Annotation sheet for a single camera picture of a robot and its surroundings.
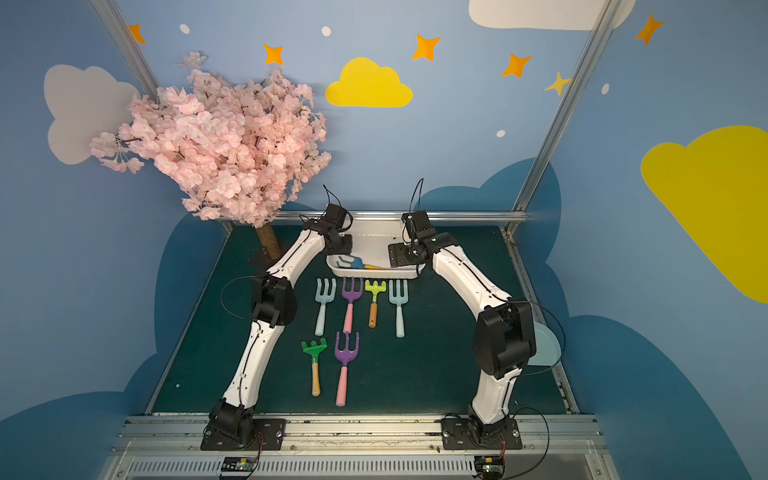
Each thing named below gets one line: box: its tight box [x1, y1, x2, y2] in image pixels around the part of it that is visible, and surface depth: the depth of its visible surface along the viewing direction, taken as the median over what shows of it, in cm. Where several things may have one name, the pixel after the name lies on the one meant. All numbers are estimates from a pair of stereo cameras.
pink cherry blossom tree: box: [90, 52, 331, 261], surface depth 73 cm
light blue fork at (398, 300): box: [388, 279, 408, 338], surface depth 103 cm
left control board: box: [220, 456, 259, 476], surface depth 73 cm
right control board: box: [474, 456, 506, 480], surface depth 73 cm
